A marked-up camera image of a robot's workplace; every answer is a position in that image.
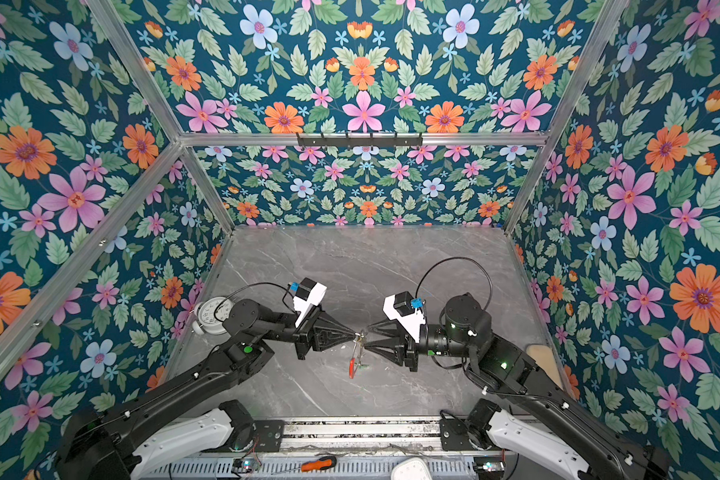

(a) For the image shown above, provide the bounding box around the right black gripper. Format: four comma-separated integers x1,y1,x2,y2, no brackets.
365,316,479,374

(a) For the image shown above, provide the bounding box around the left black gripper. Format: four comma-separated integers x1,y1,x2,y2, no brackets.
260,303,356,363

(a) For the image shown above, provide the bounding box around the metal keyring disc red grip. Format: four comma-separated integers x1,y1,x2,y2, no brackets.
348,336,364,379

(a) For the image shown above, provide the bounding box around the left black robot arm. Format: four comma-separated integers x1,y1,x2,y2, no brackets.
54,299,355,479

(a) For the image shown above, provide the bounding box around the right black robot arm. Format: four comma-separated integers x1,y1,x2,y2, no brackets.
365,292,671,479

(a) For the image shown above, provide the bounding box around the white alarm clock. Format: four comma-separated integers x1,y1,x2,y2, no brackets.
191,296,234,335

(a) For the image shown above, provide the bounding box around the white device front edge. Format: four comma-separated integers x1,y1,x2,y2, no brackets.
390,458,433,480

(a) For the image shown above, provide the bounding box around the beige sponge block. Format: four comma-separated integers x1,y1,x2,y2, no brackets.
525,344,562,388

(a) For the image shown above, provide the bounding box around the right small circuit board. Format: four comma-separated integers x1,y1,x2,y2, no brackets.
473,457,506,480

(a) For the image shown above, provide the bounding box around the small circuit board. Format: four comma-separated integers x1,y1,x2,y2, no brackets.
232,458,262,475
473,457,506,480

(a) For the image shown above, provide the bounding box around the left small circuit board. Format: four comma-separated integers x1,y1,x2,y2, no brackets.
232,458,262,475

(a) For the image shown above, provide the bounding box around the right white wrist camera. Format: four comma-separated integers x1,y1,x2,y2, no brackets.
383,291,426,343

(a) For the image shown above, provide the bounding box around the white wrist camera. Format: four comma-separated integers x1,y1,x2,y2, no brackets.
383,291,426,343
289,278,327,328

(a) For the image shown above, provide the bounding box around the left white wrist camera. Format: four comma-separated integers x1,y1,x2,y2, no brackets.
289,278,327,328

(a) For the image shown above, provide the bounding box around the aluminium front rail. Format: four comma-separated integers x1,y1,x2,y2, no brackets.
155,416,607,457

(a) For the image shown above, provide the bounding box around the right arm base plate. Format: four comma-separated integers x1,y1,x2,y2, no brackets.
439,410,488,452

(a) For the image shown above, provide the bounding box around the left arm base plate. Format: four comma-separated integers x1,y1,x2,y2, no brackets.
230,420,285,453

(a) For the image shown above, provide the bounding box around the orange handled screwdriver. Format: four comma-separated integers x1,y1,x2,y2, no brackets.
299,455,337,473

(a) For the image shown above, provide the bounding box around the black wall hook rack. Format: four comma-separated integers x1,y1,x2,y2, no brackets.
296,133,424,148

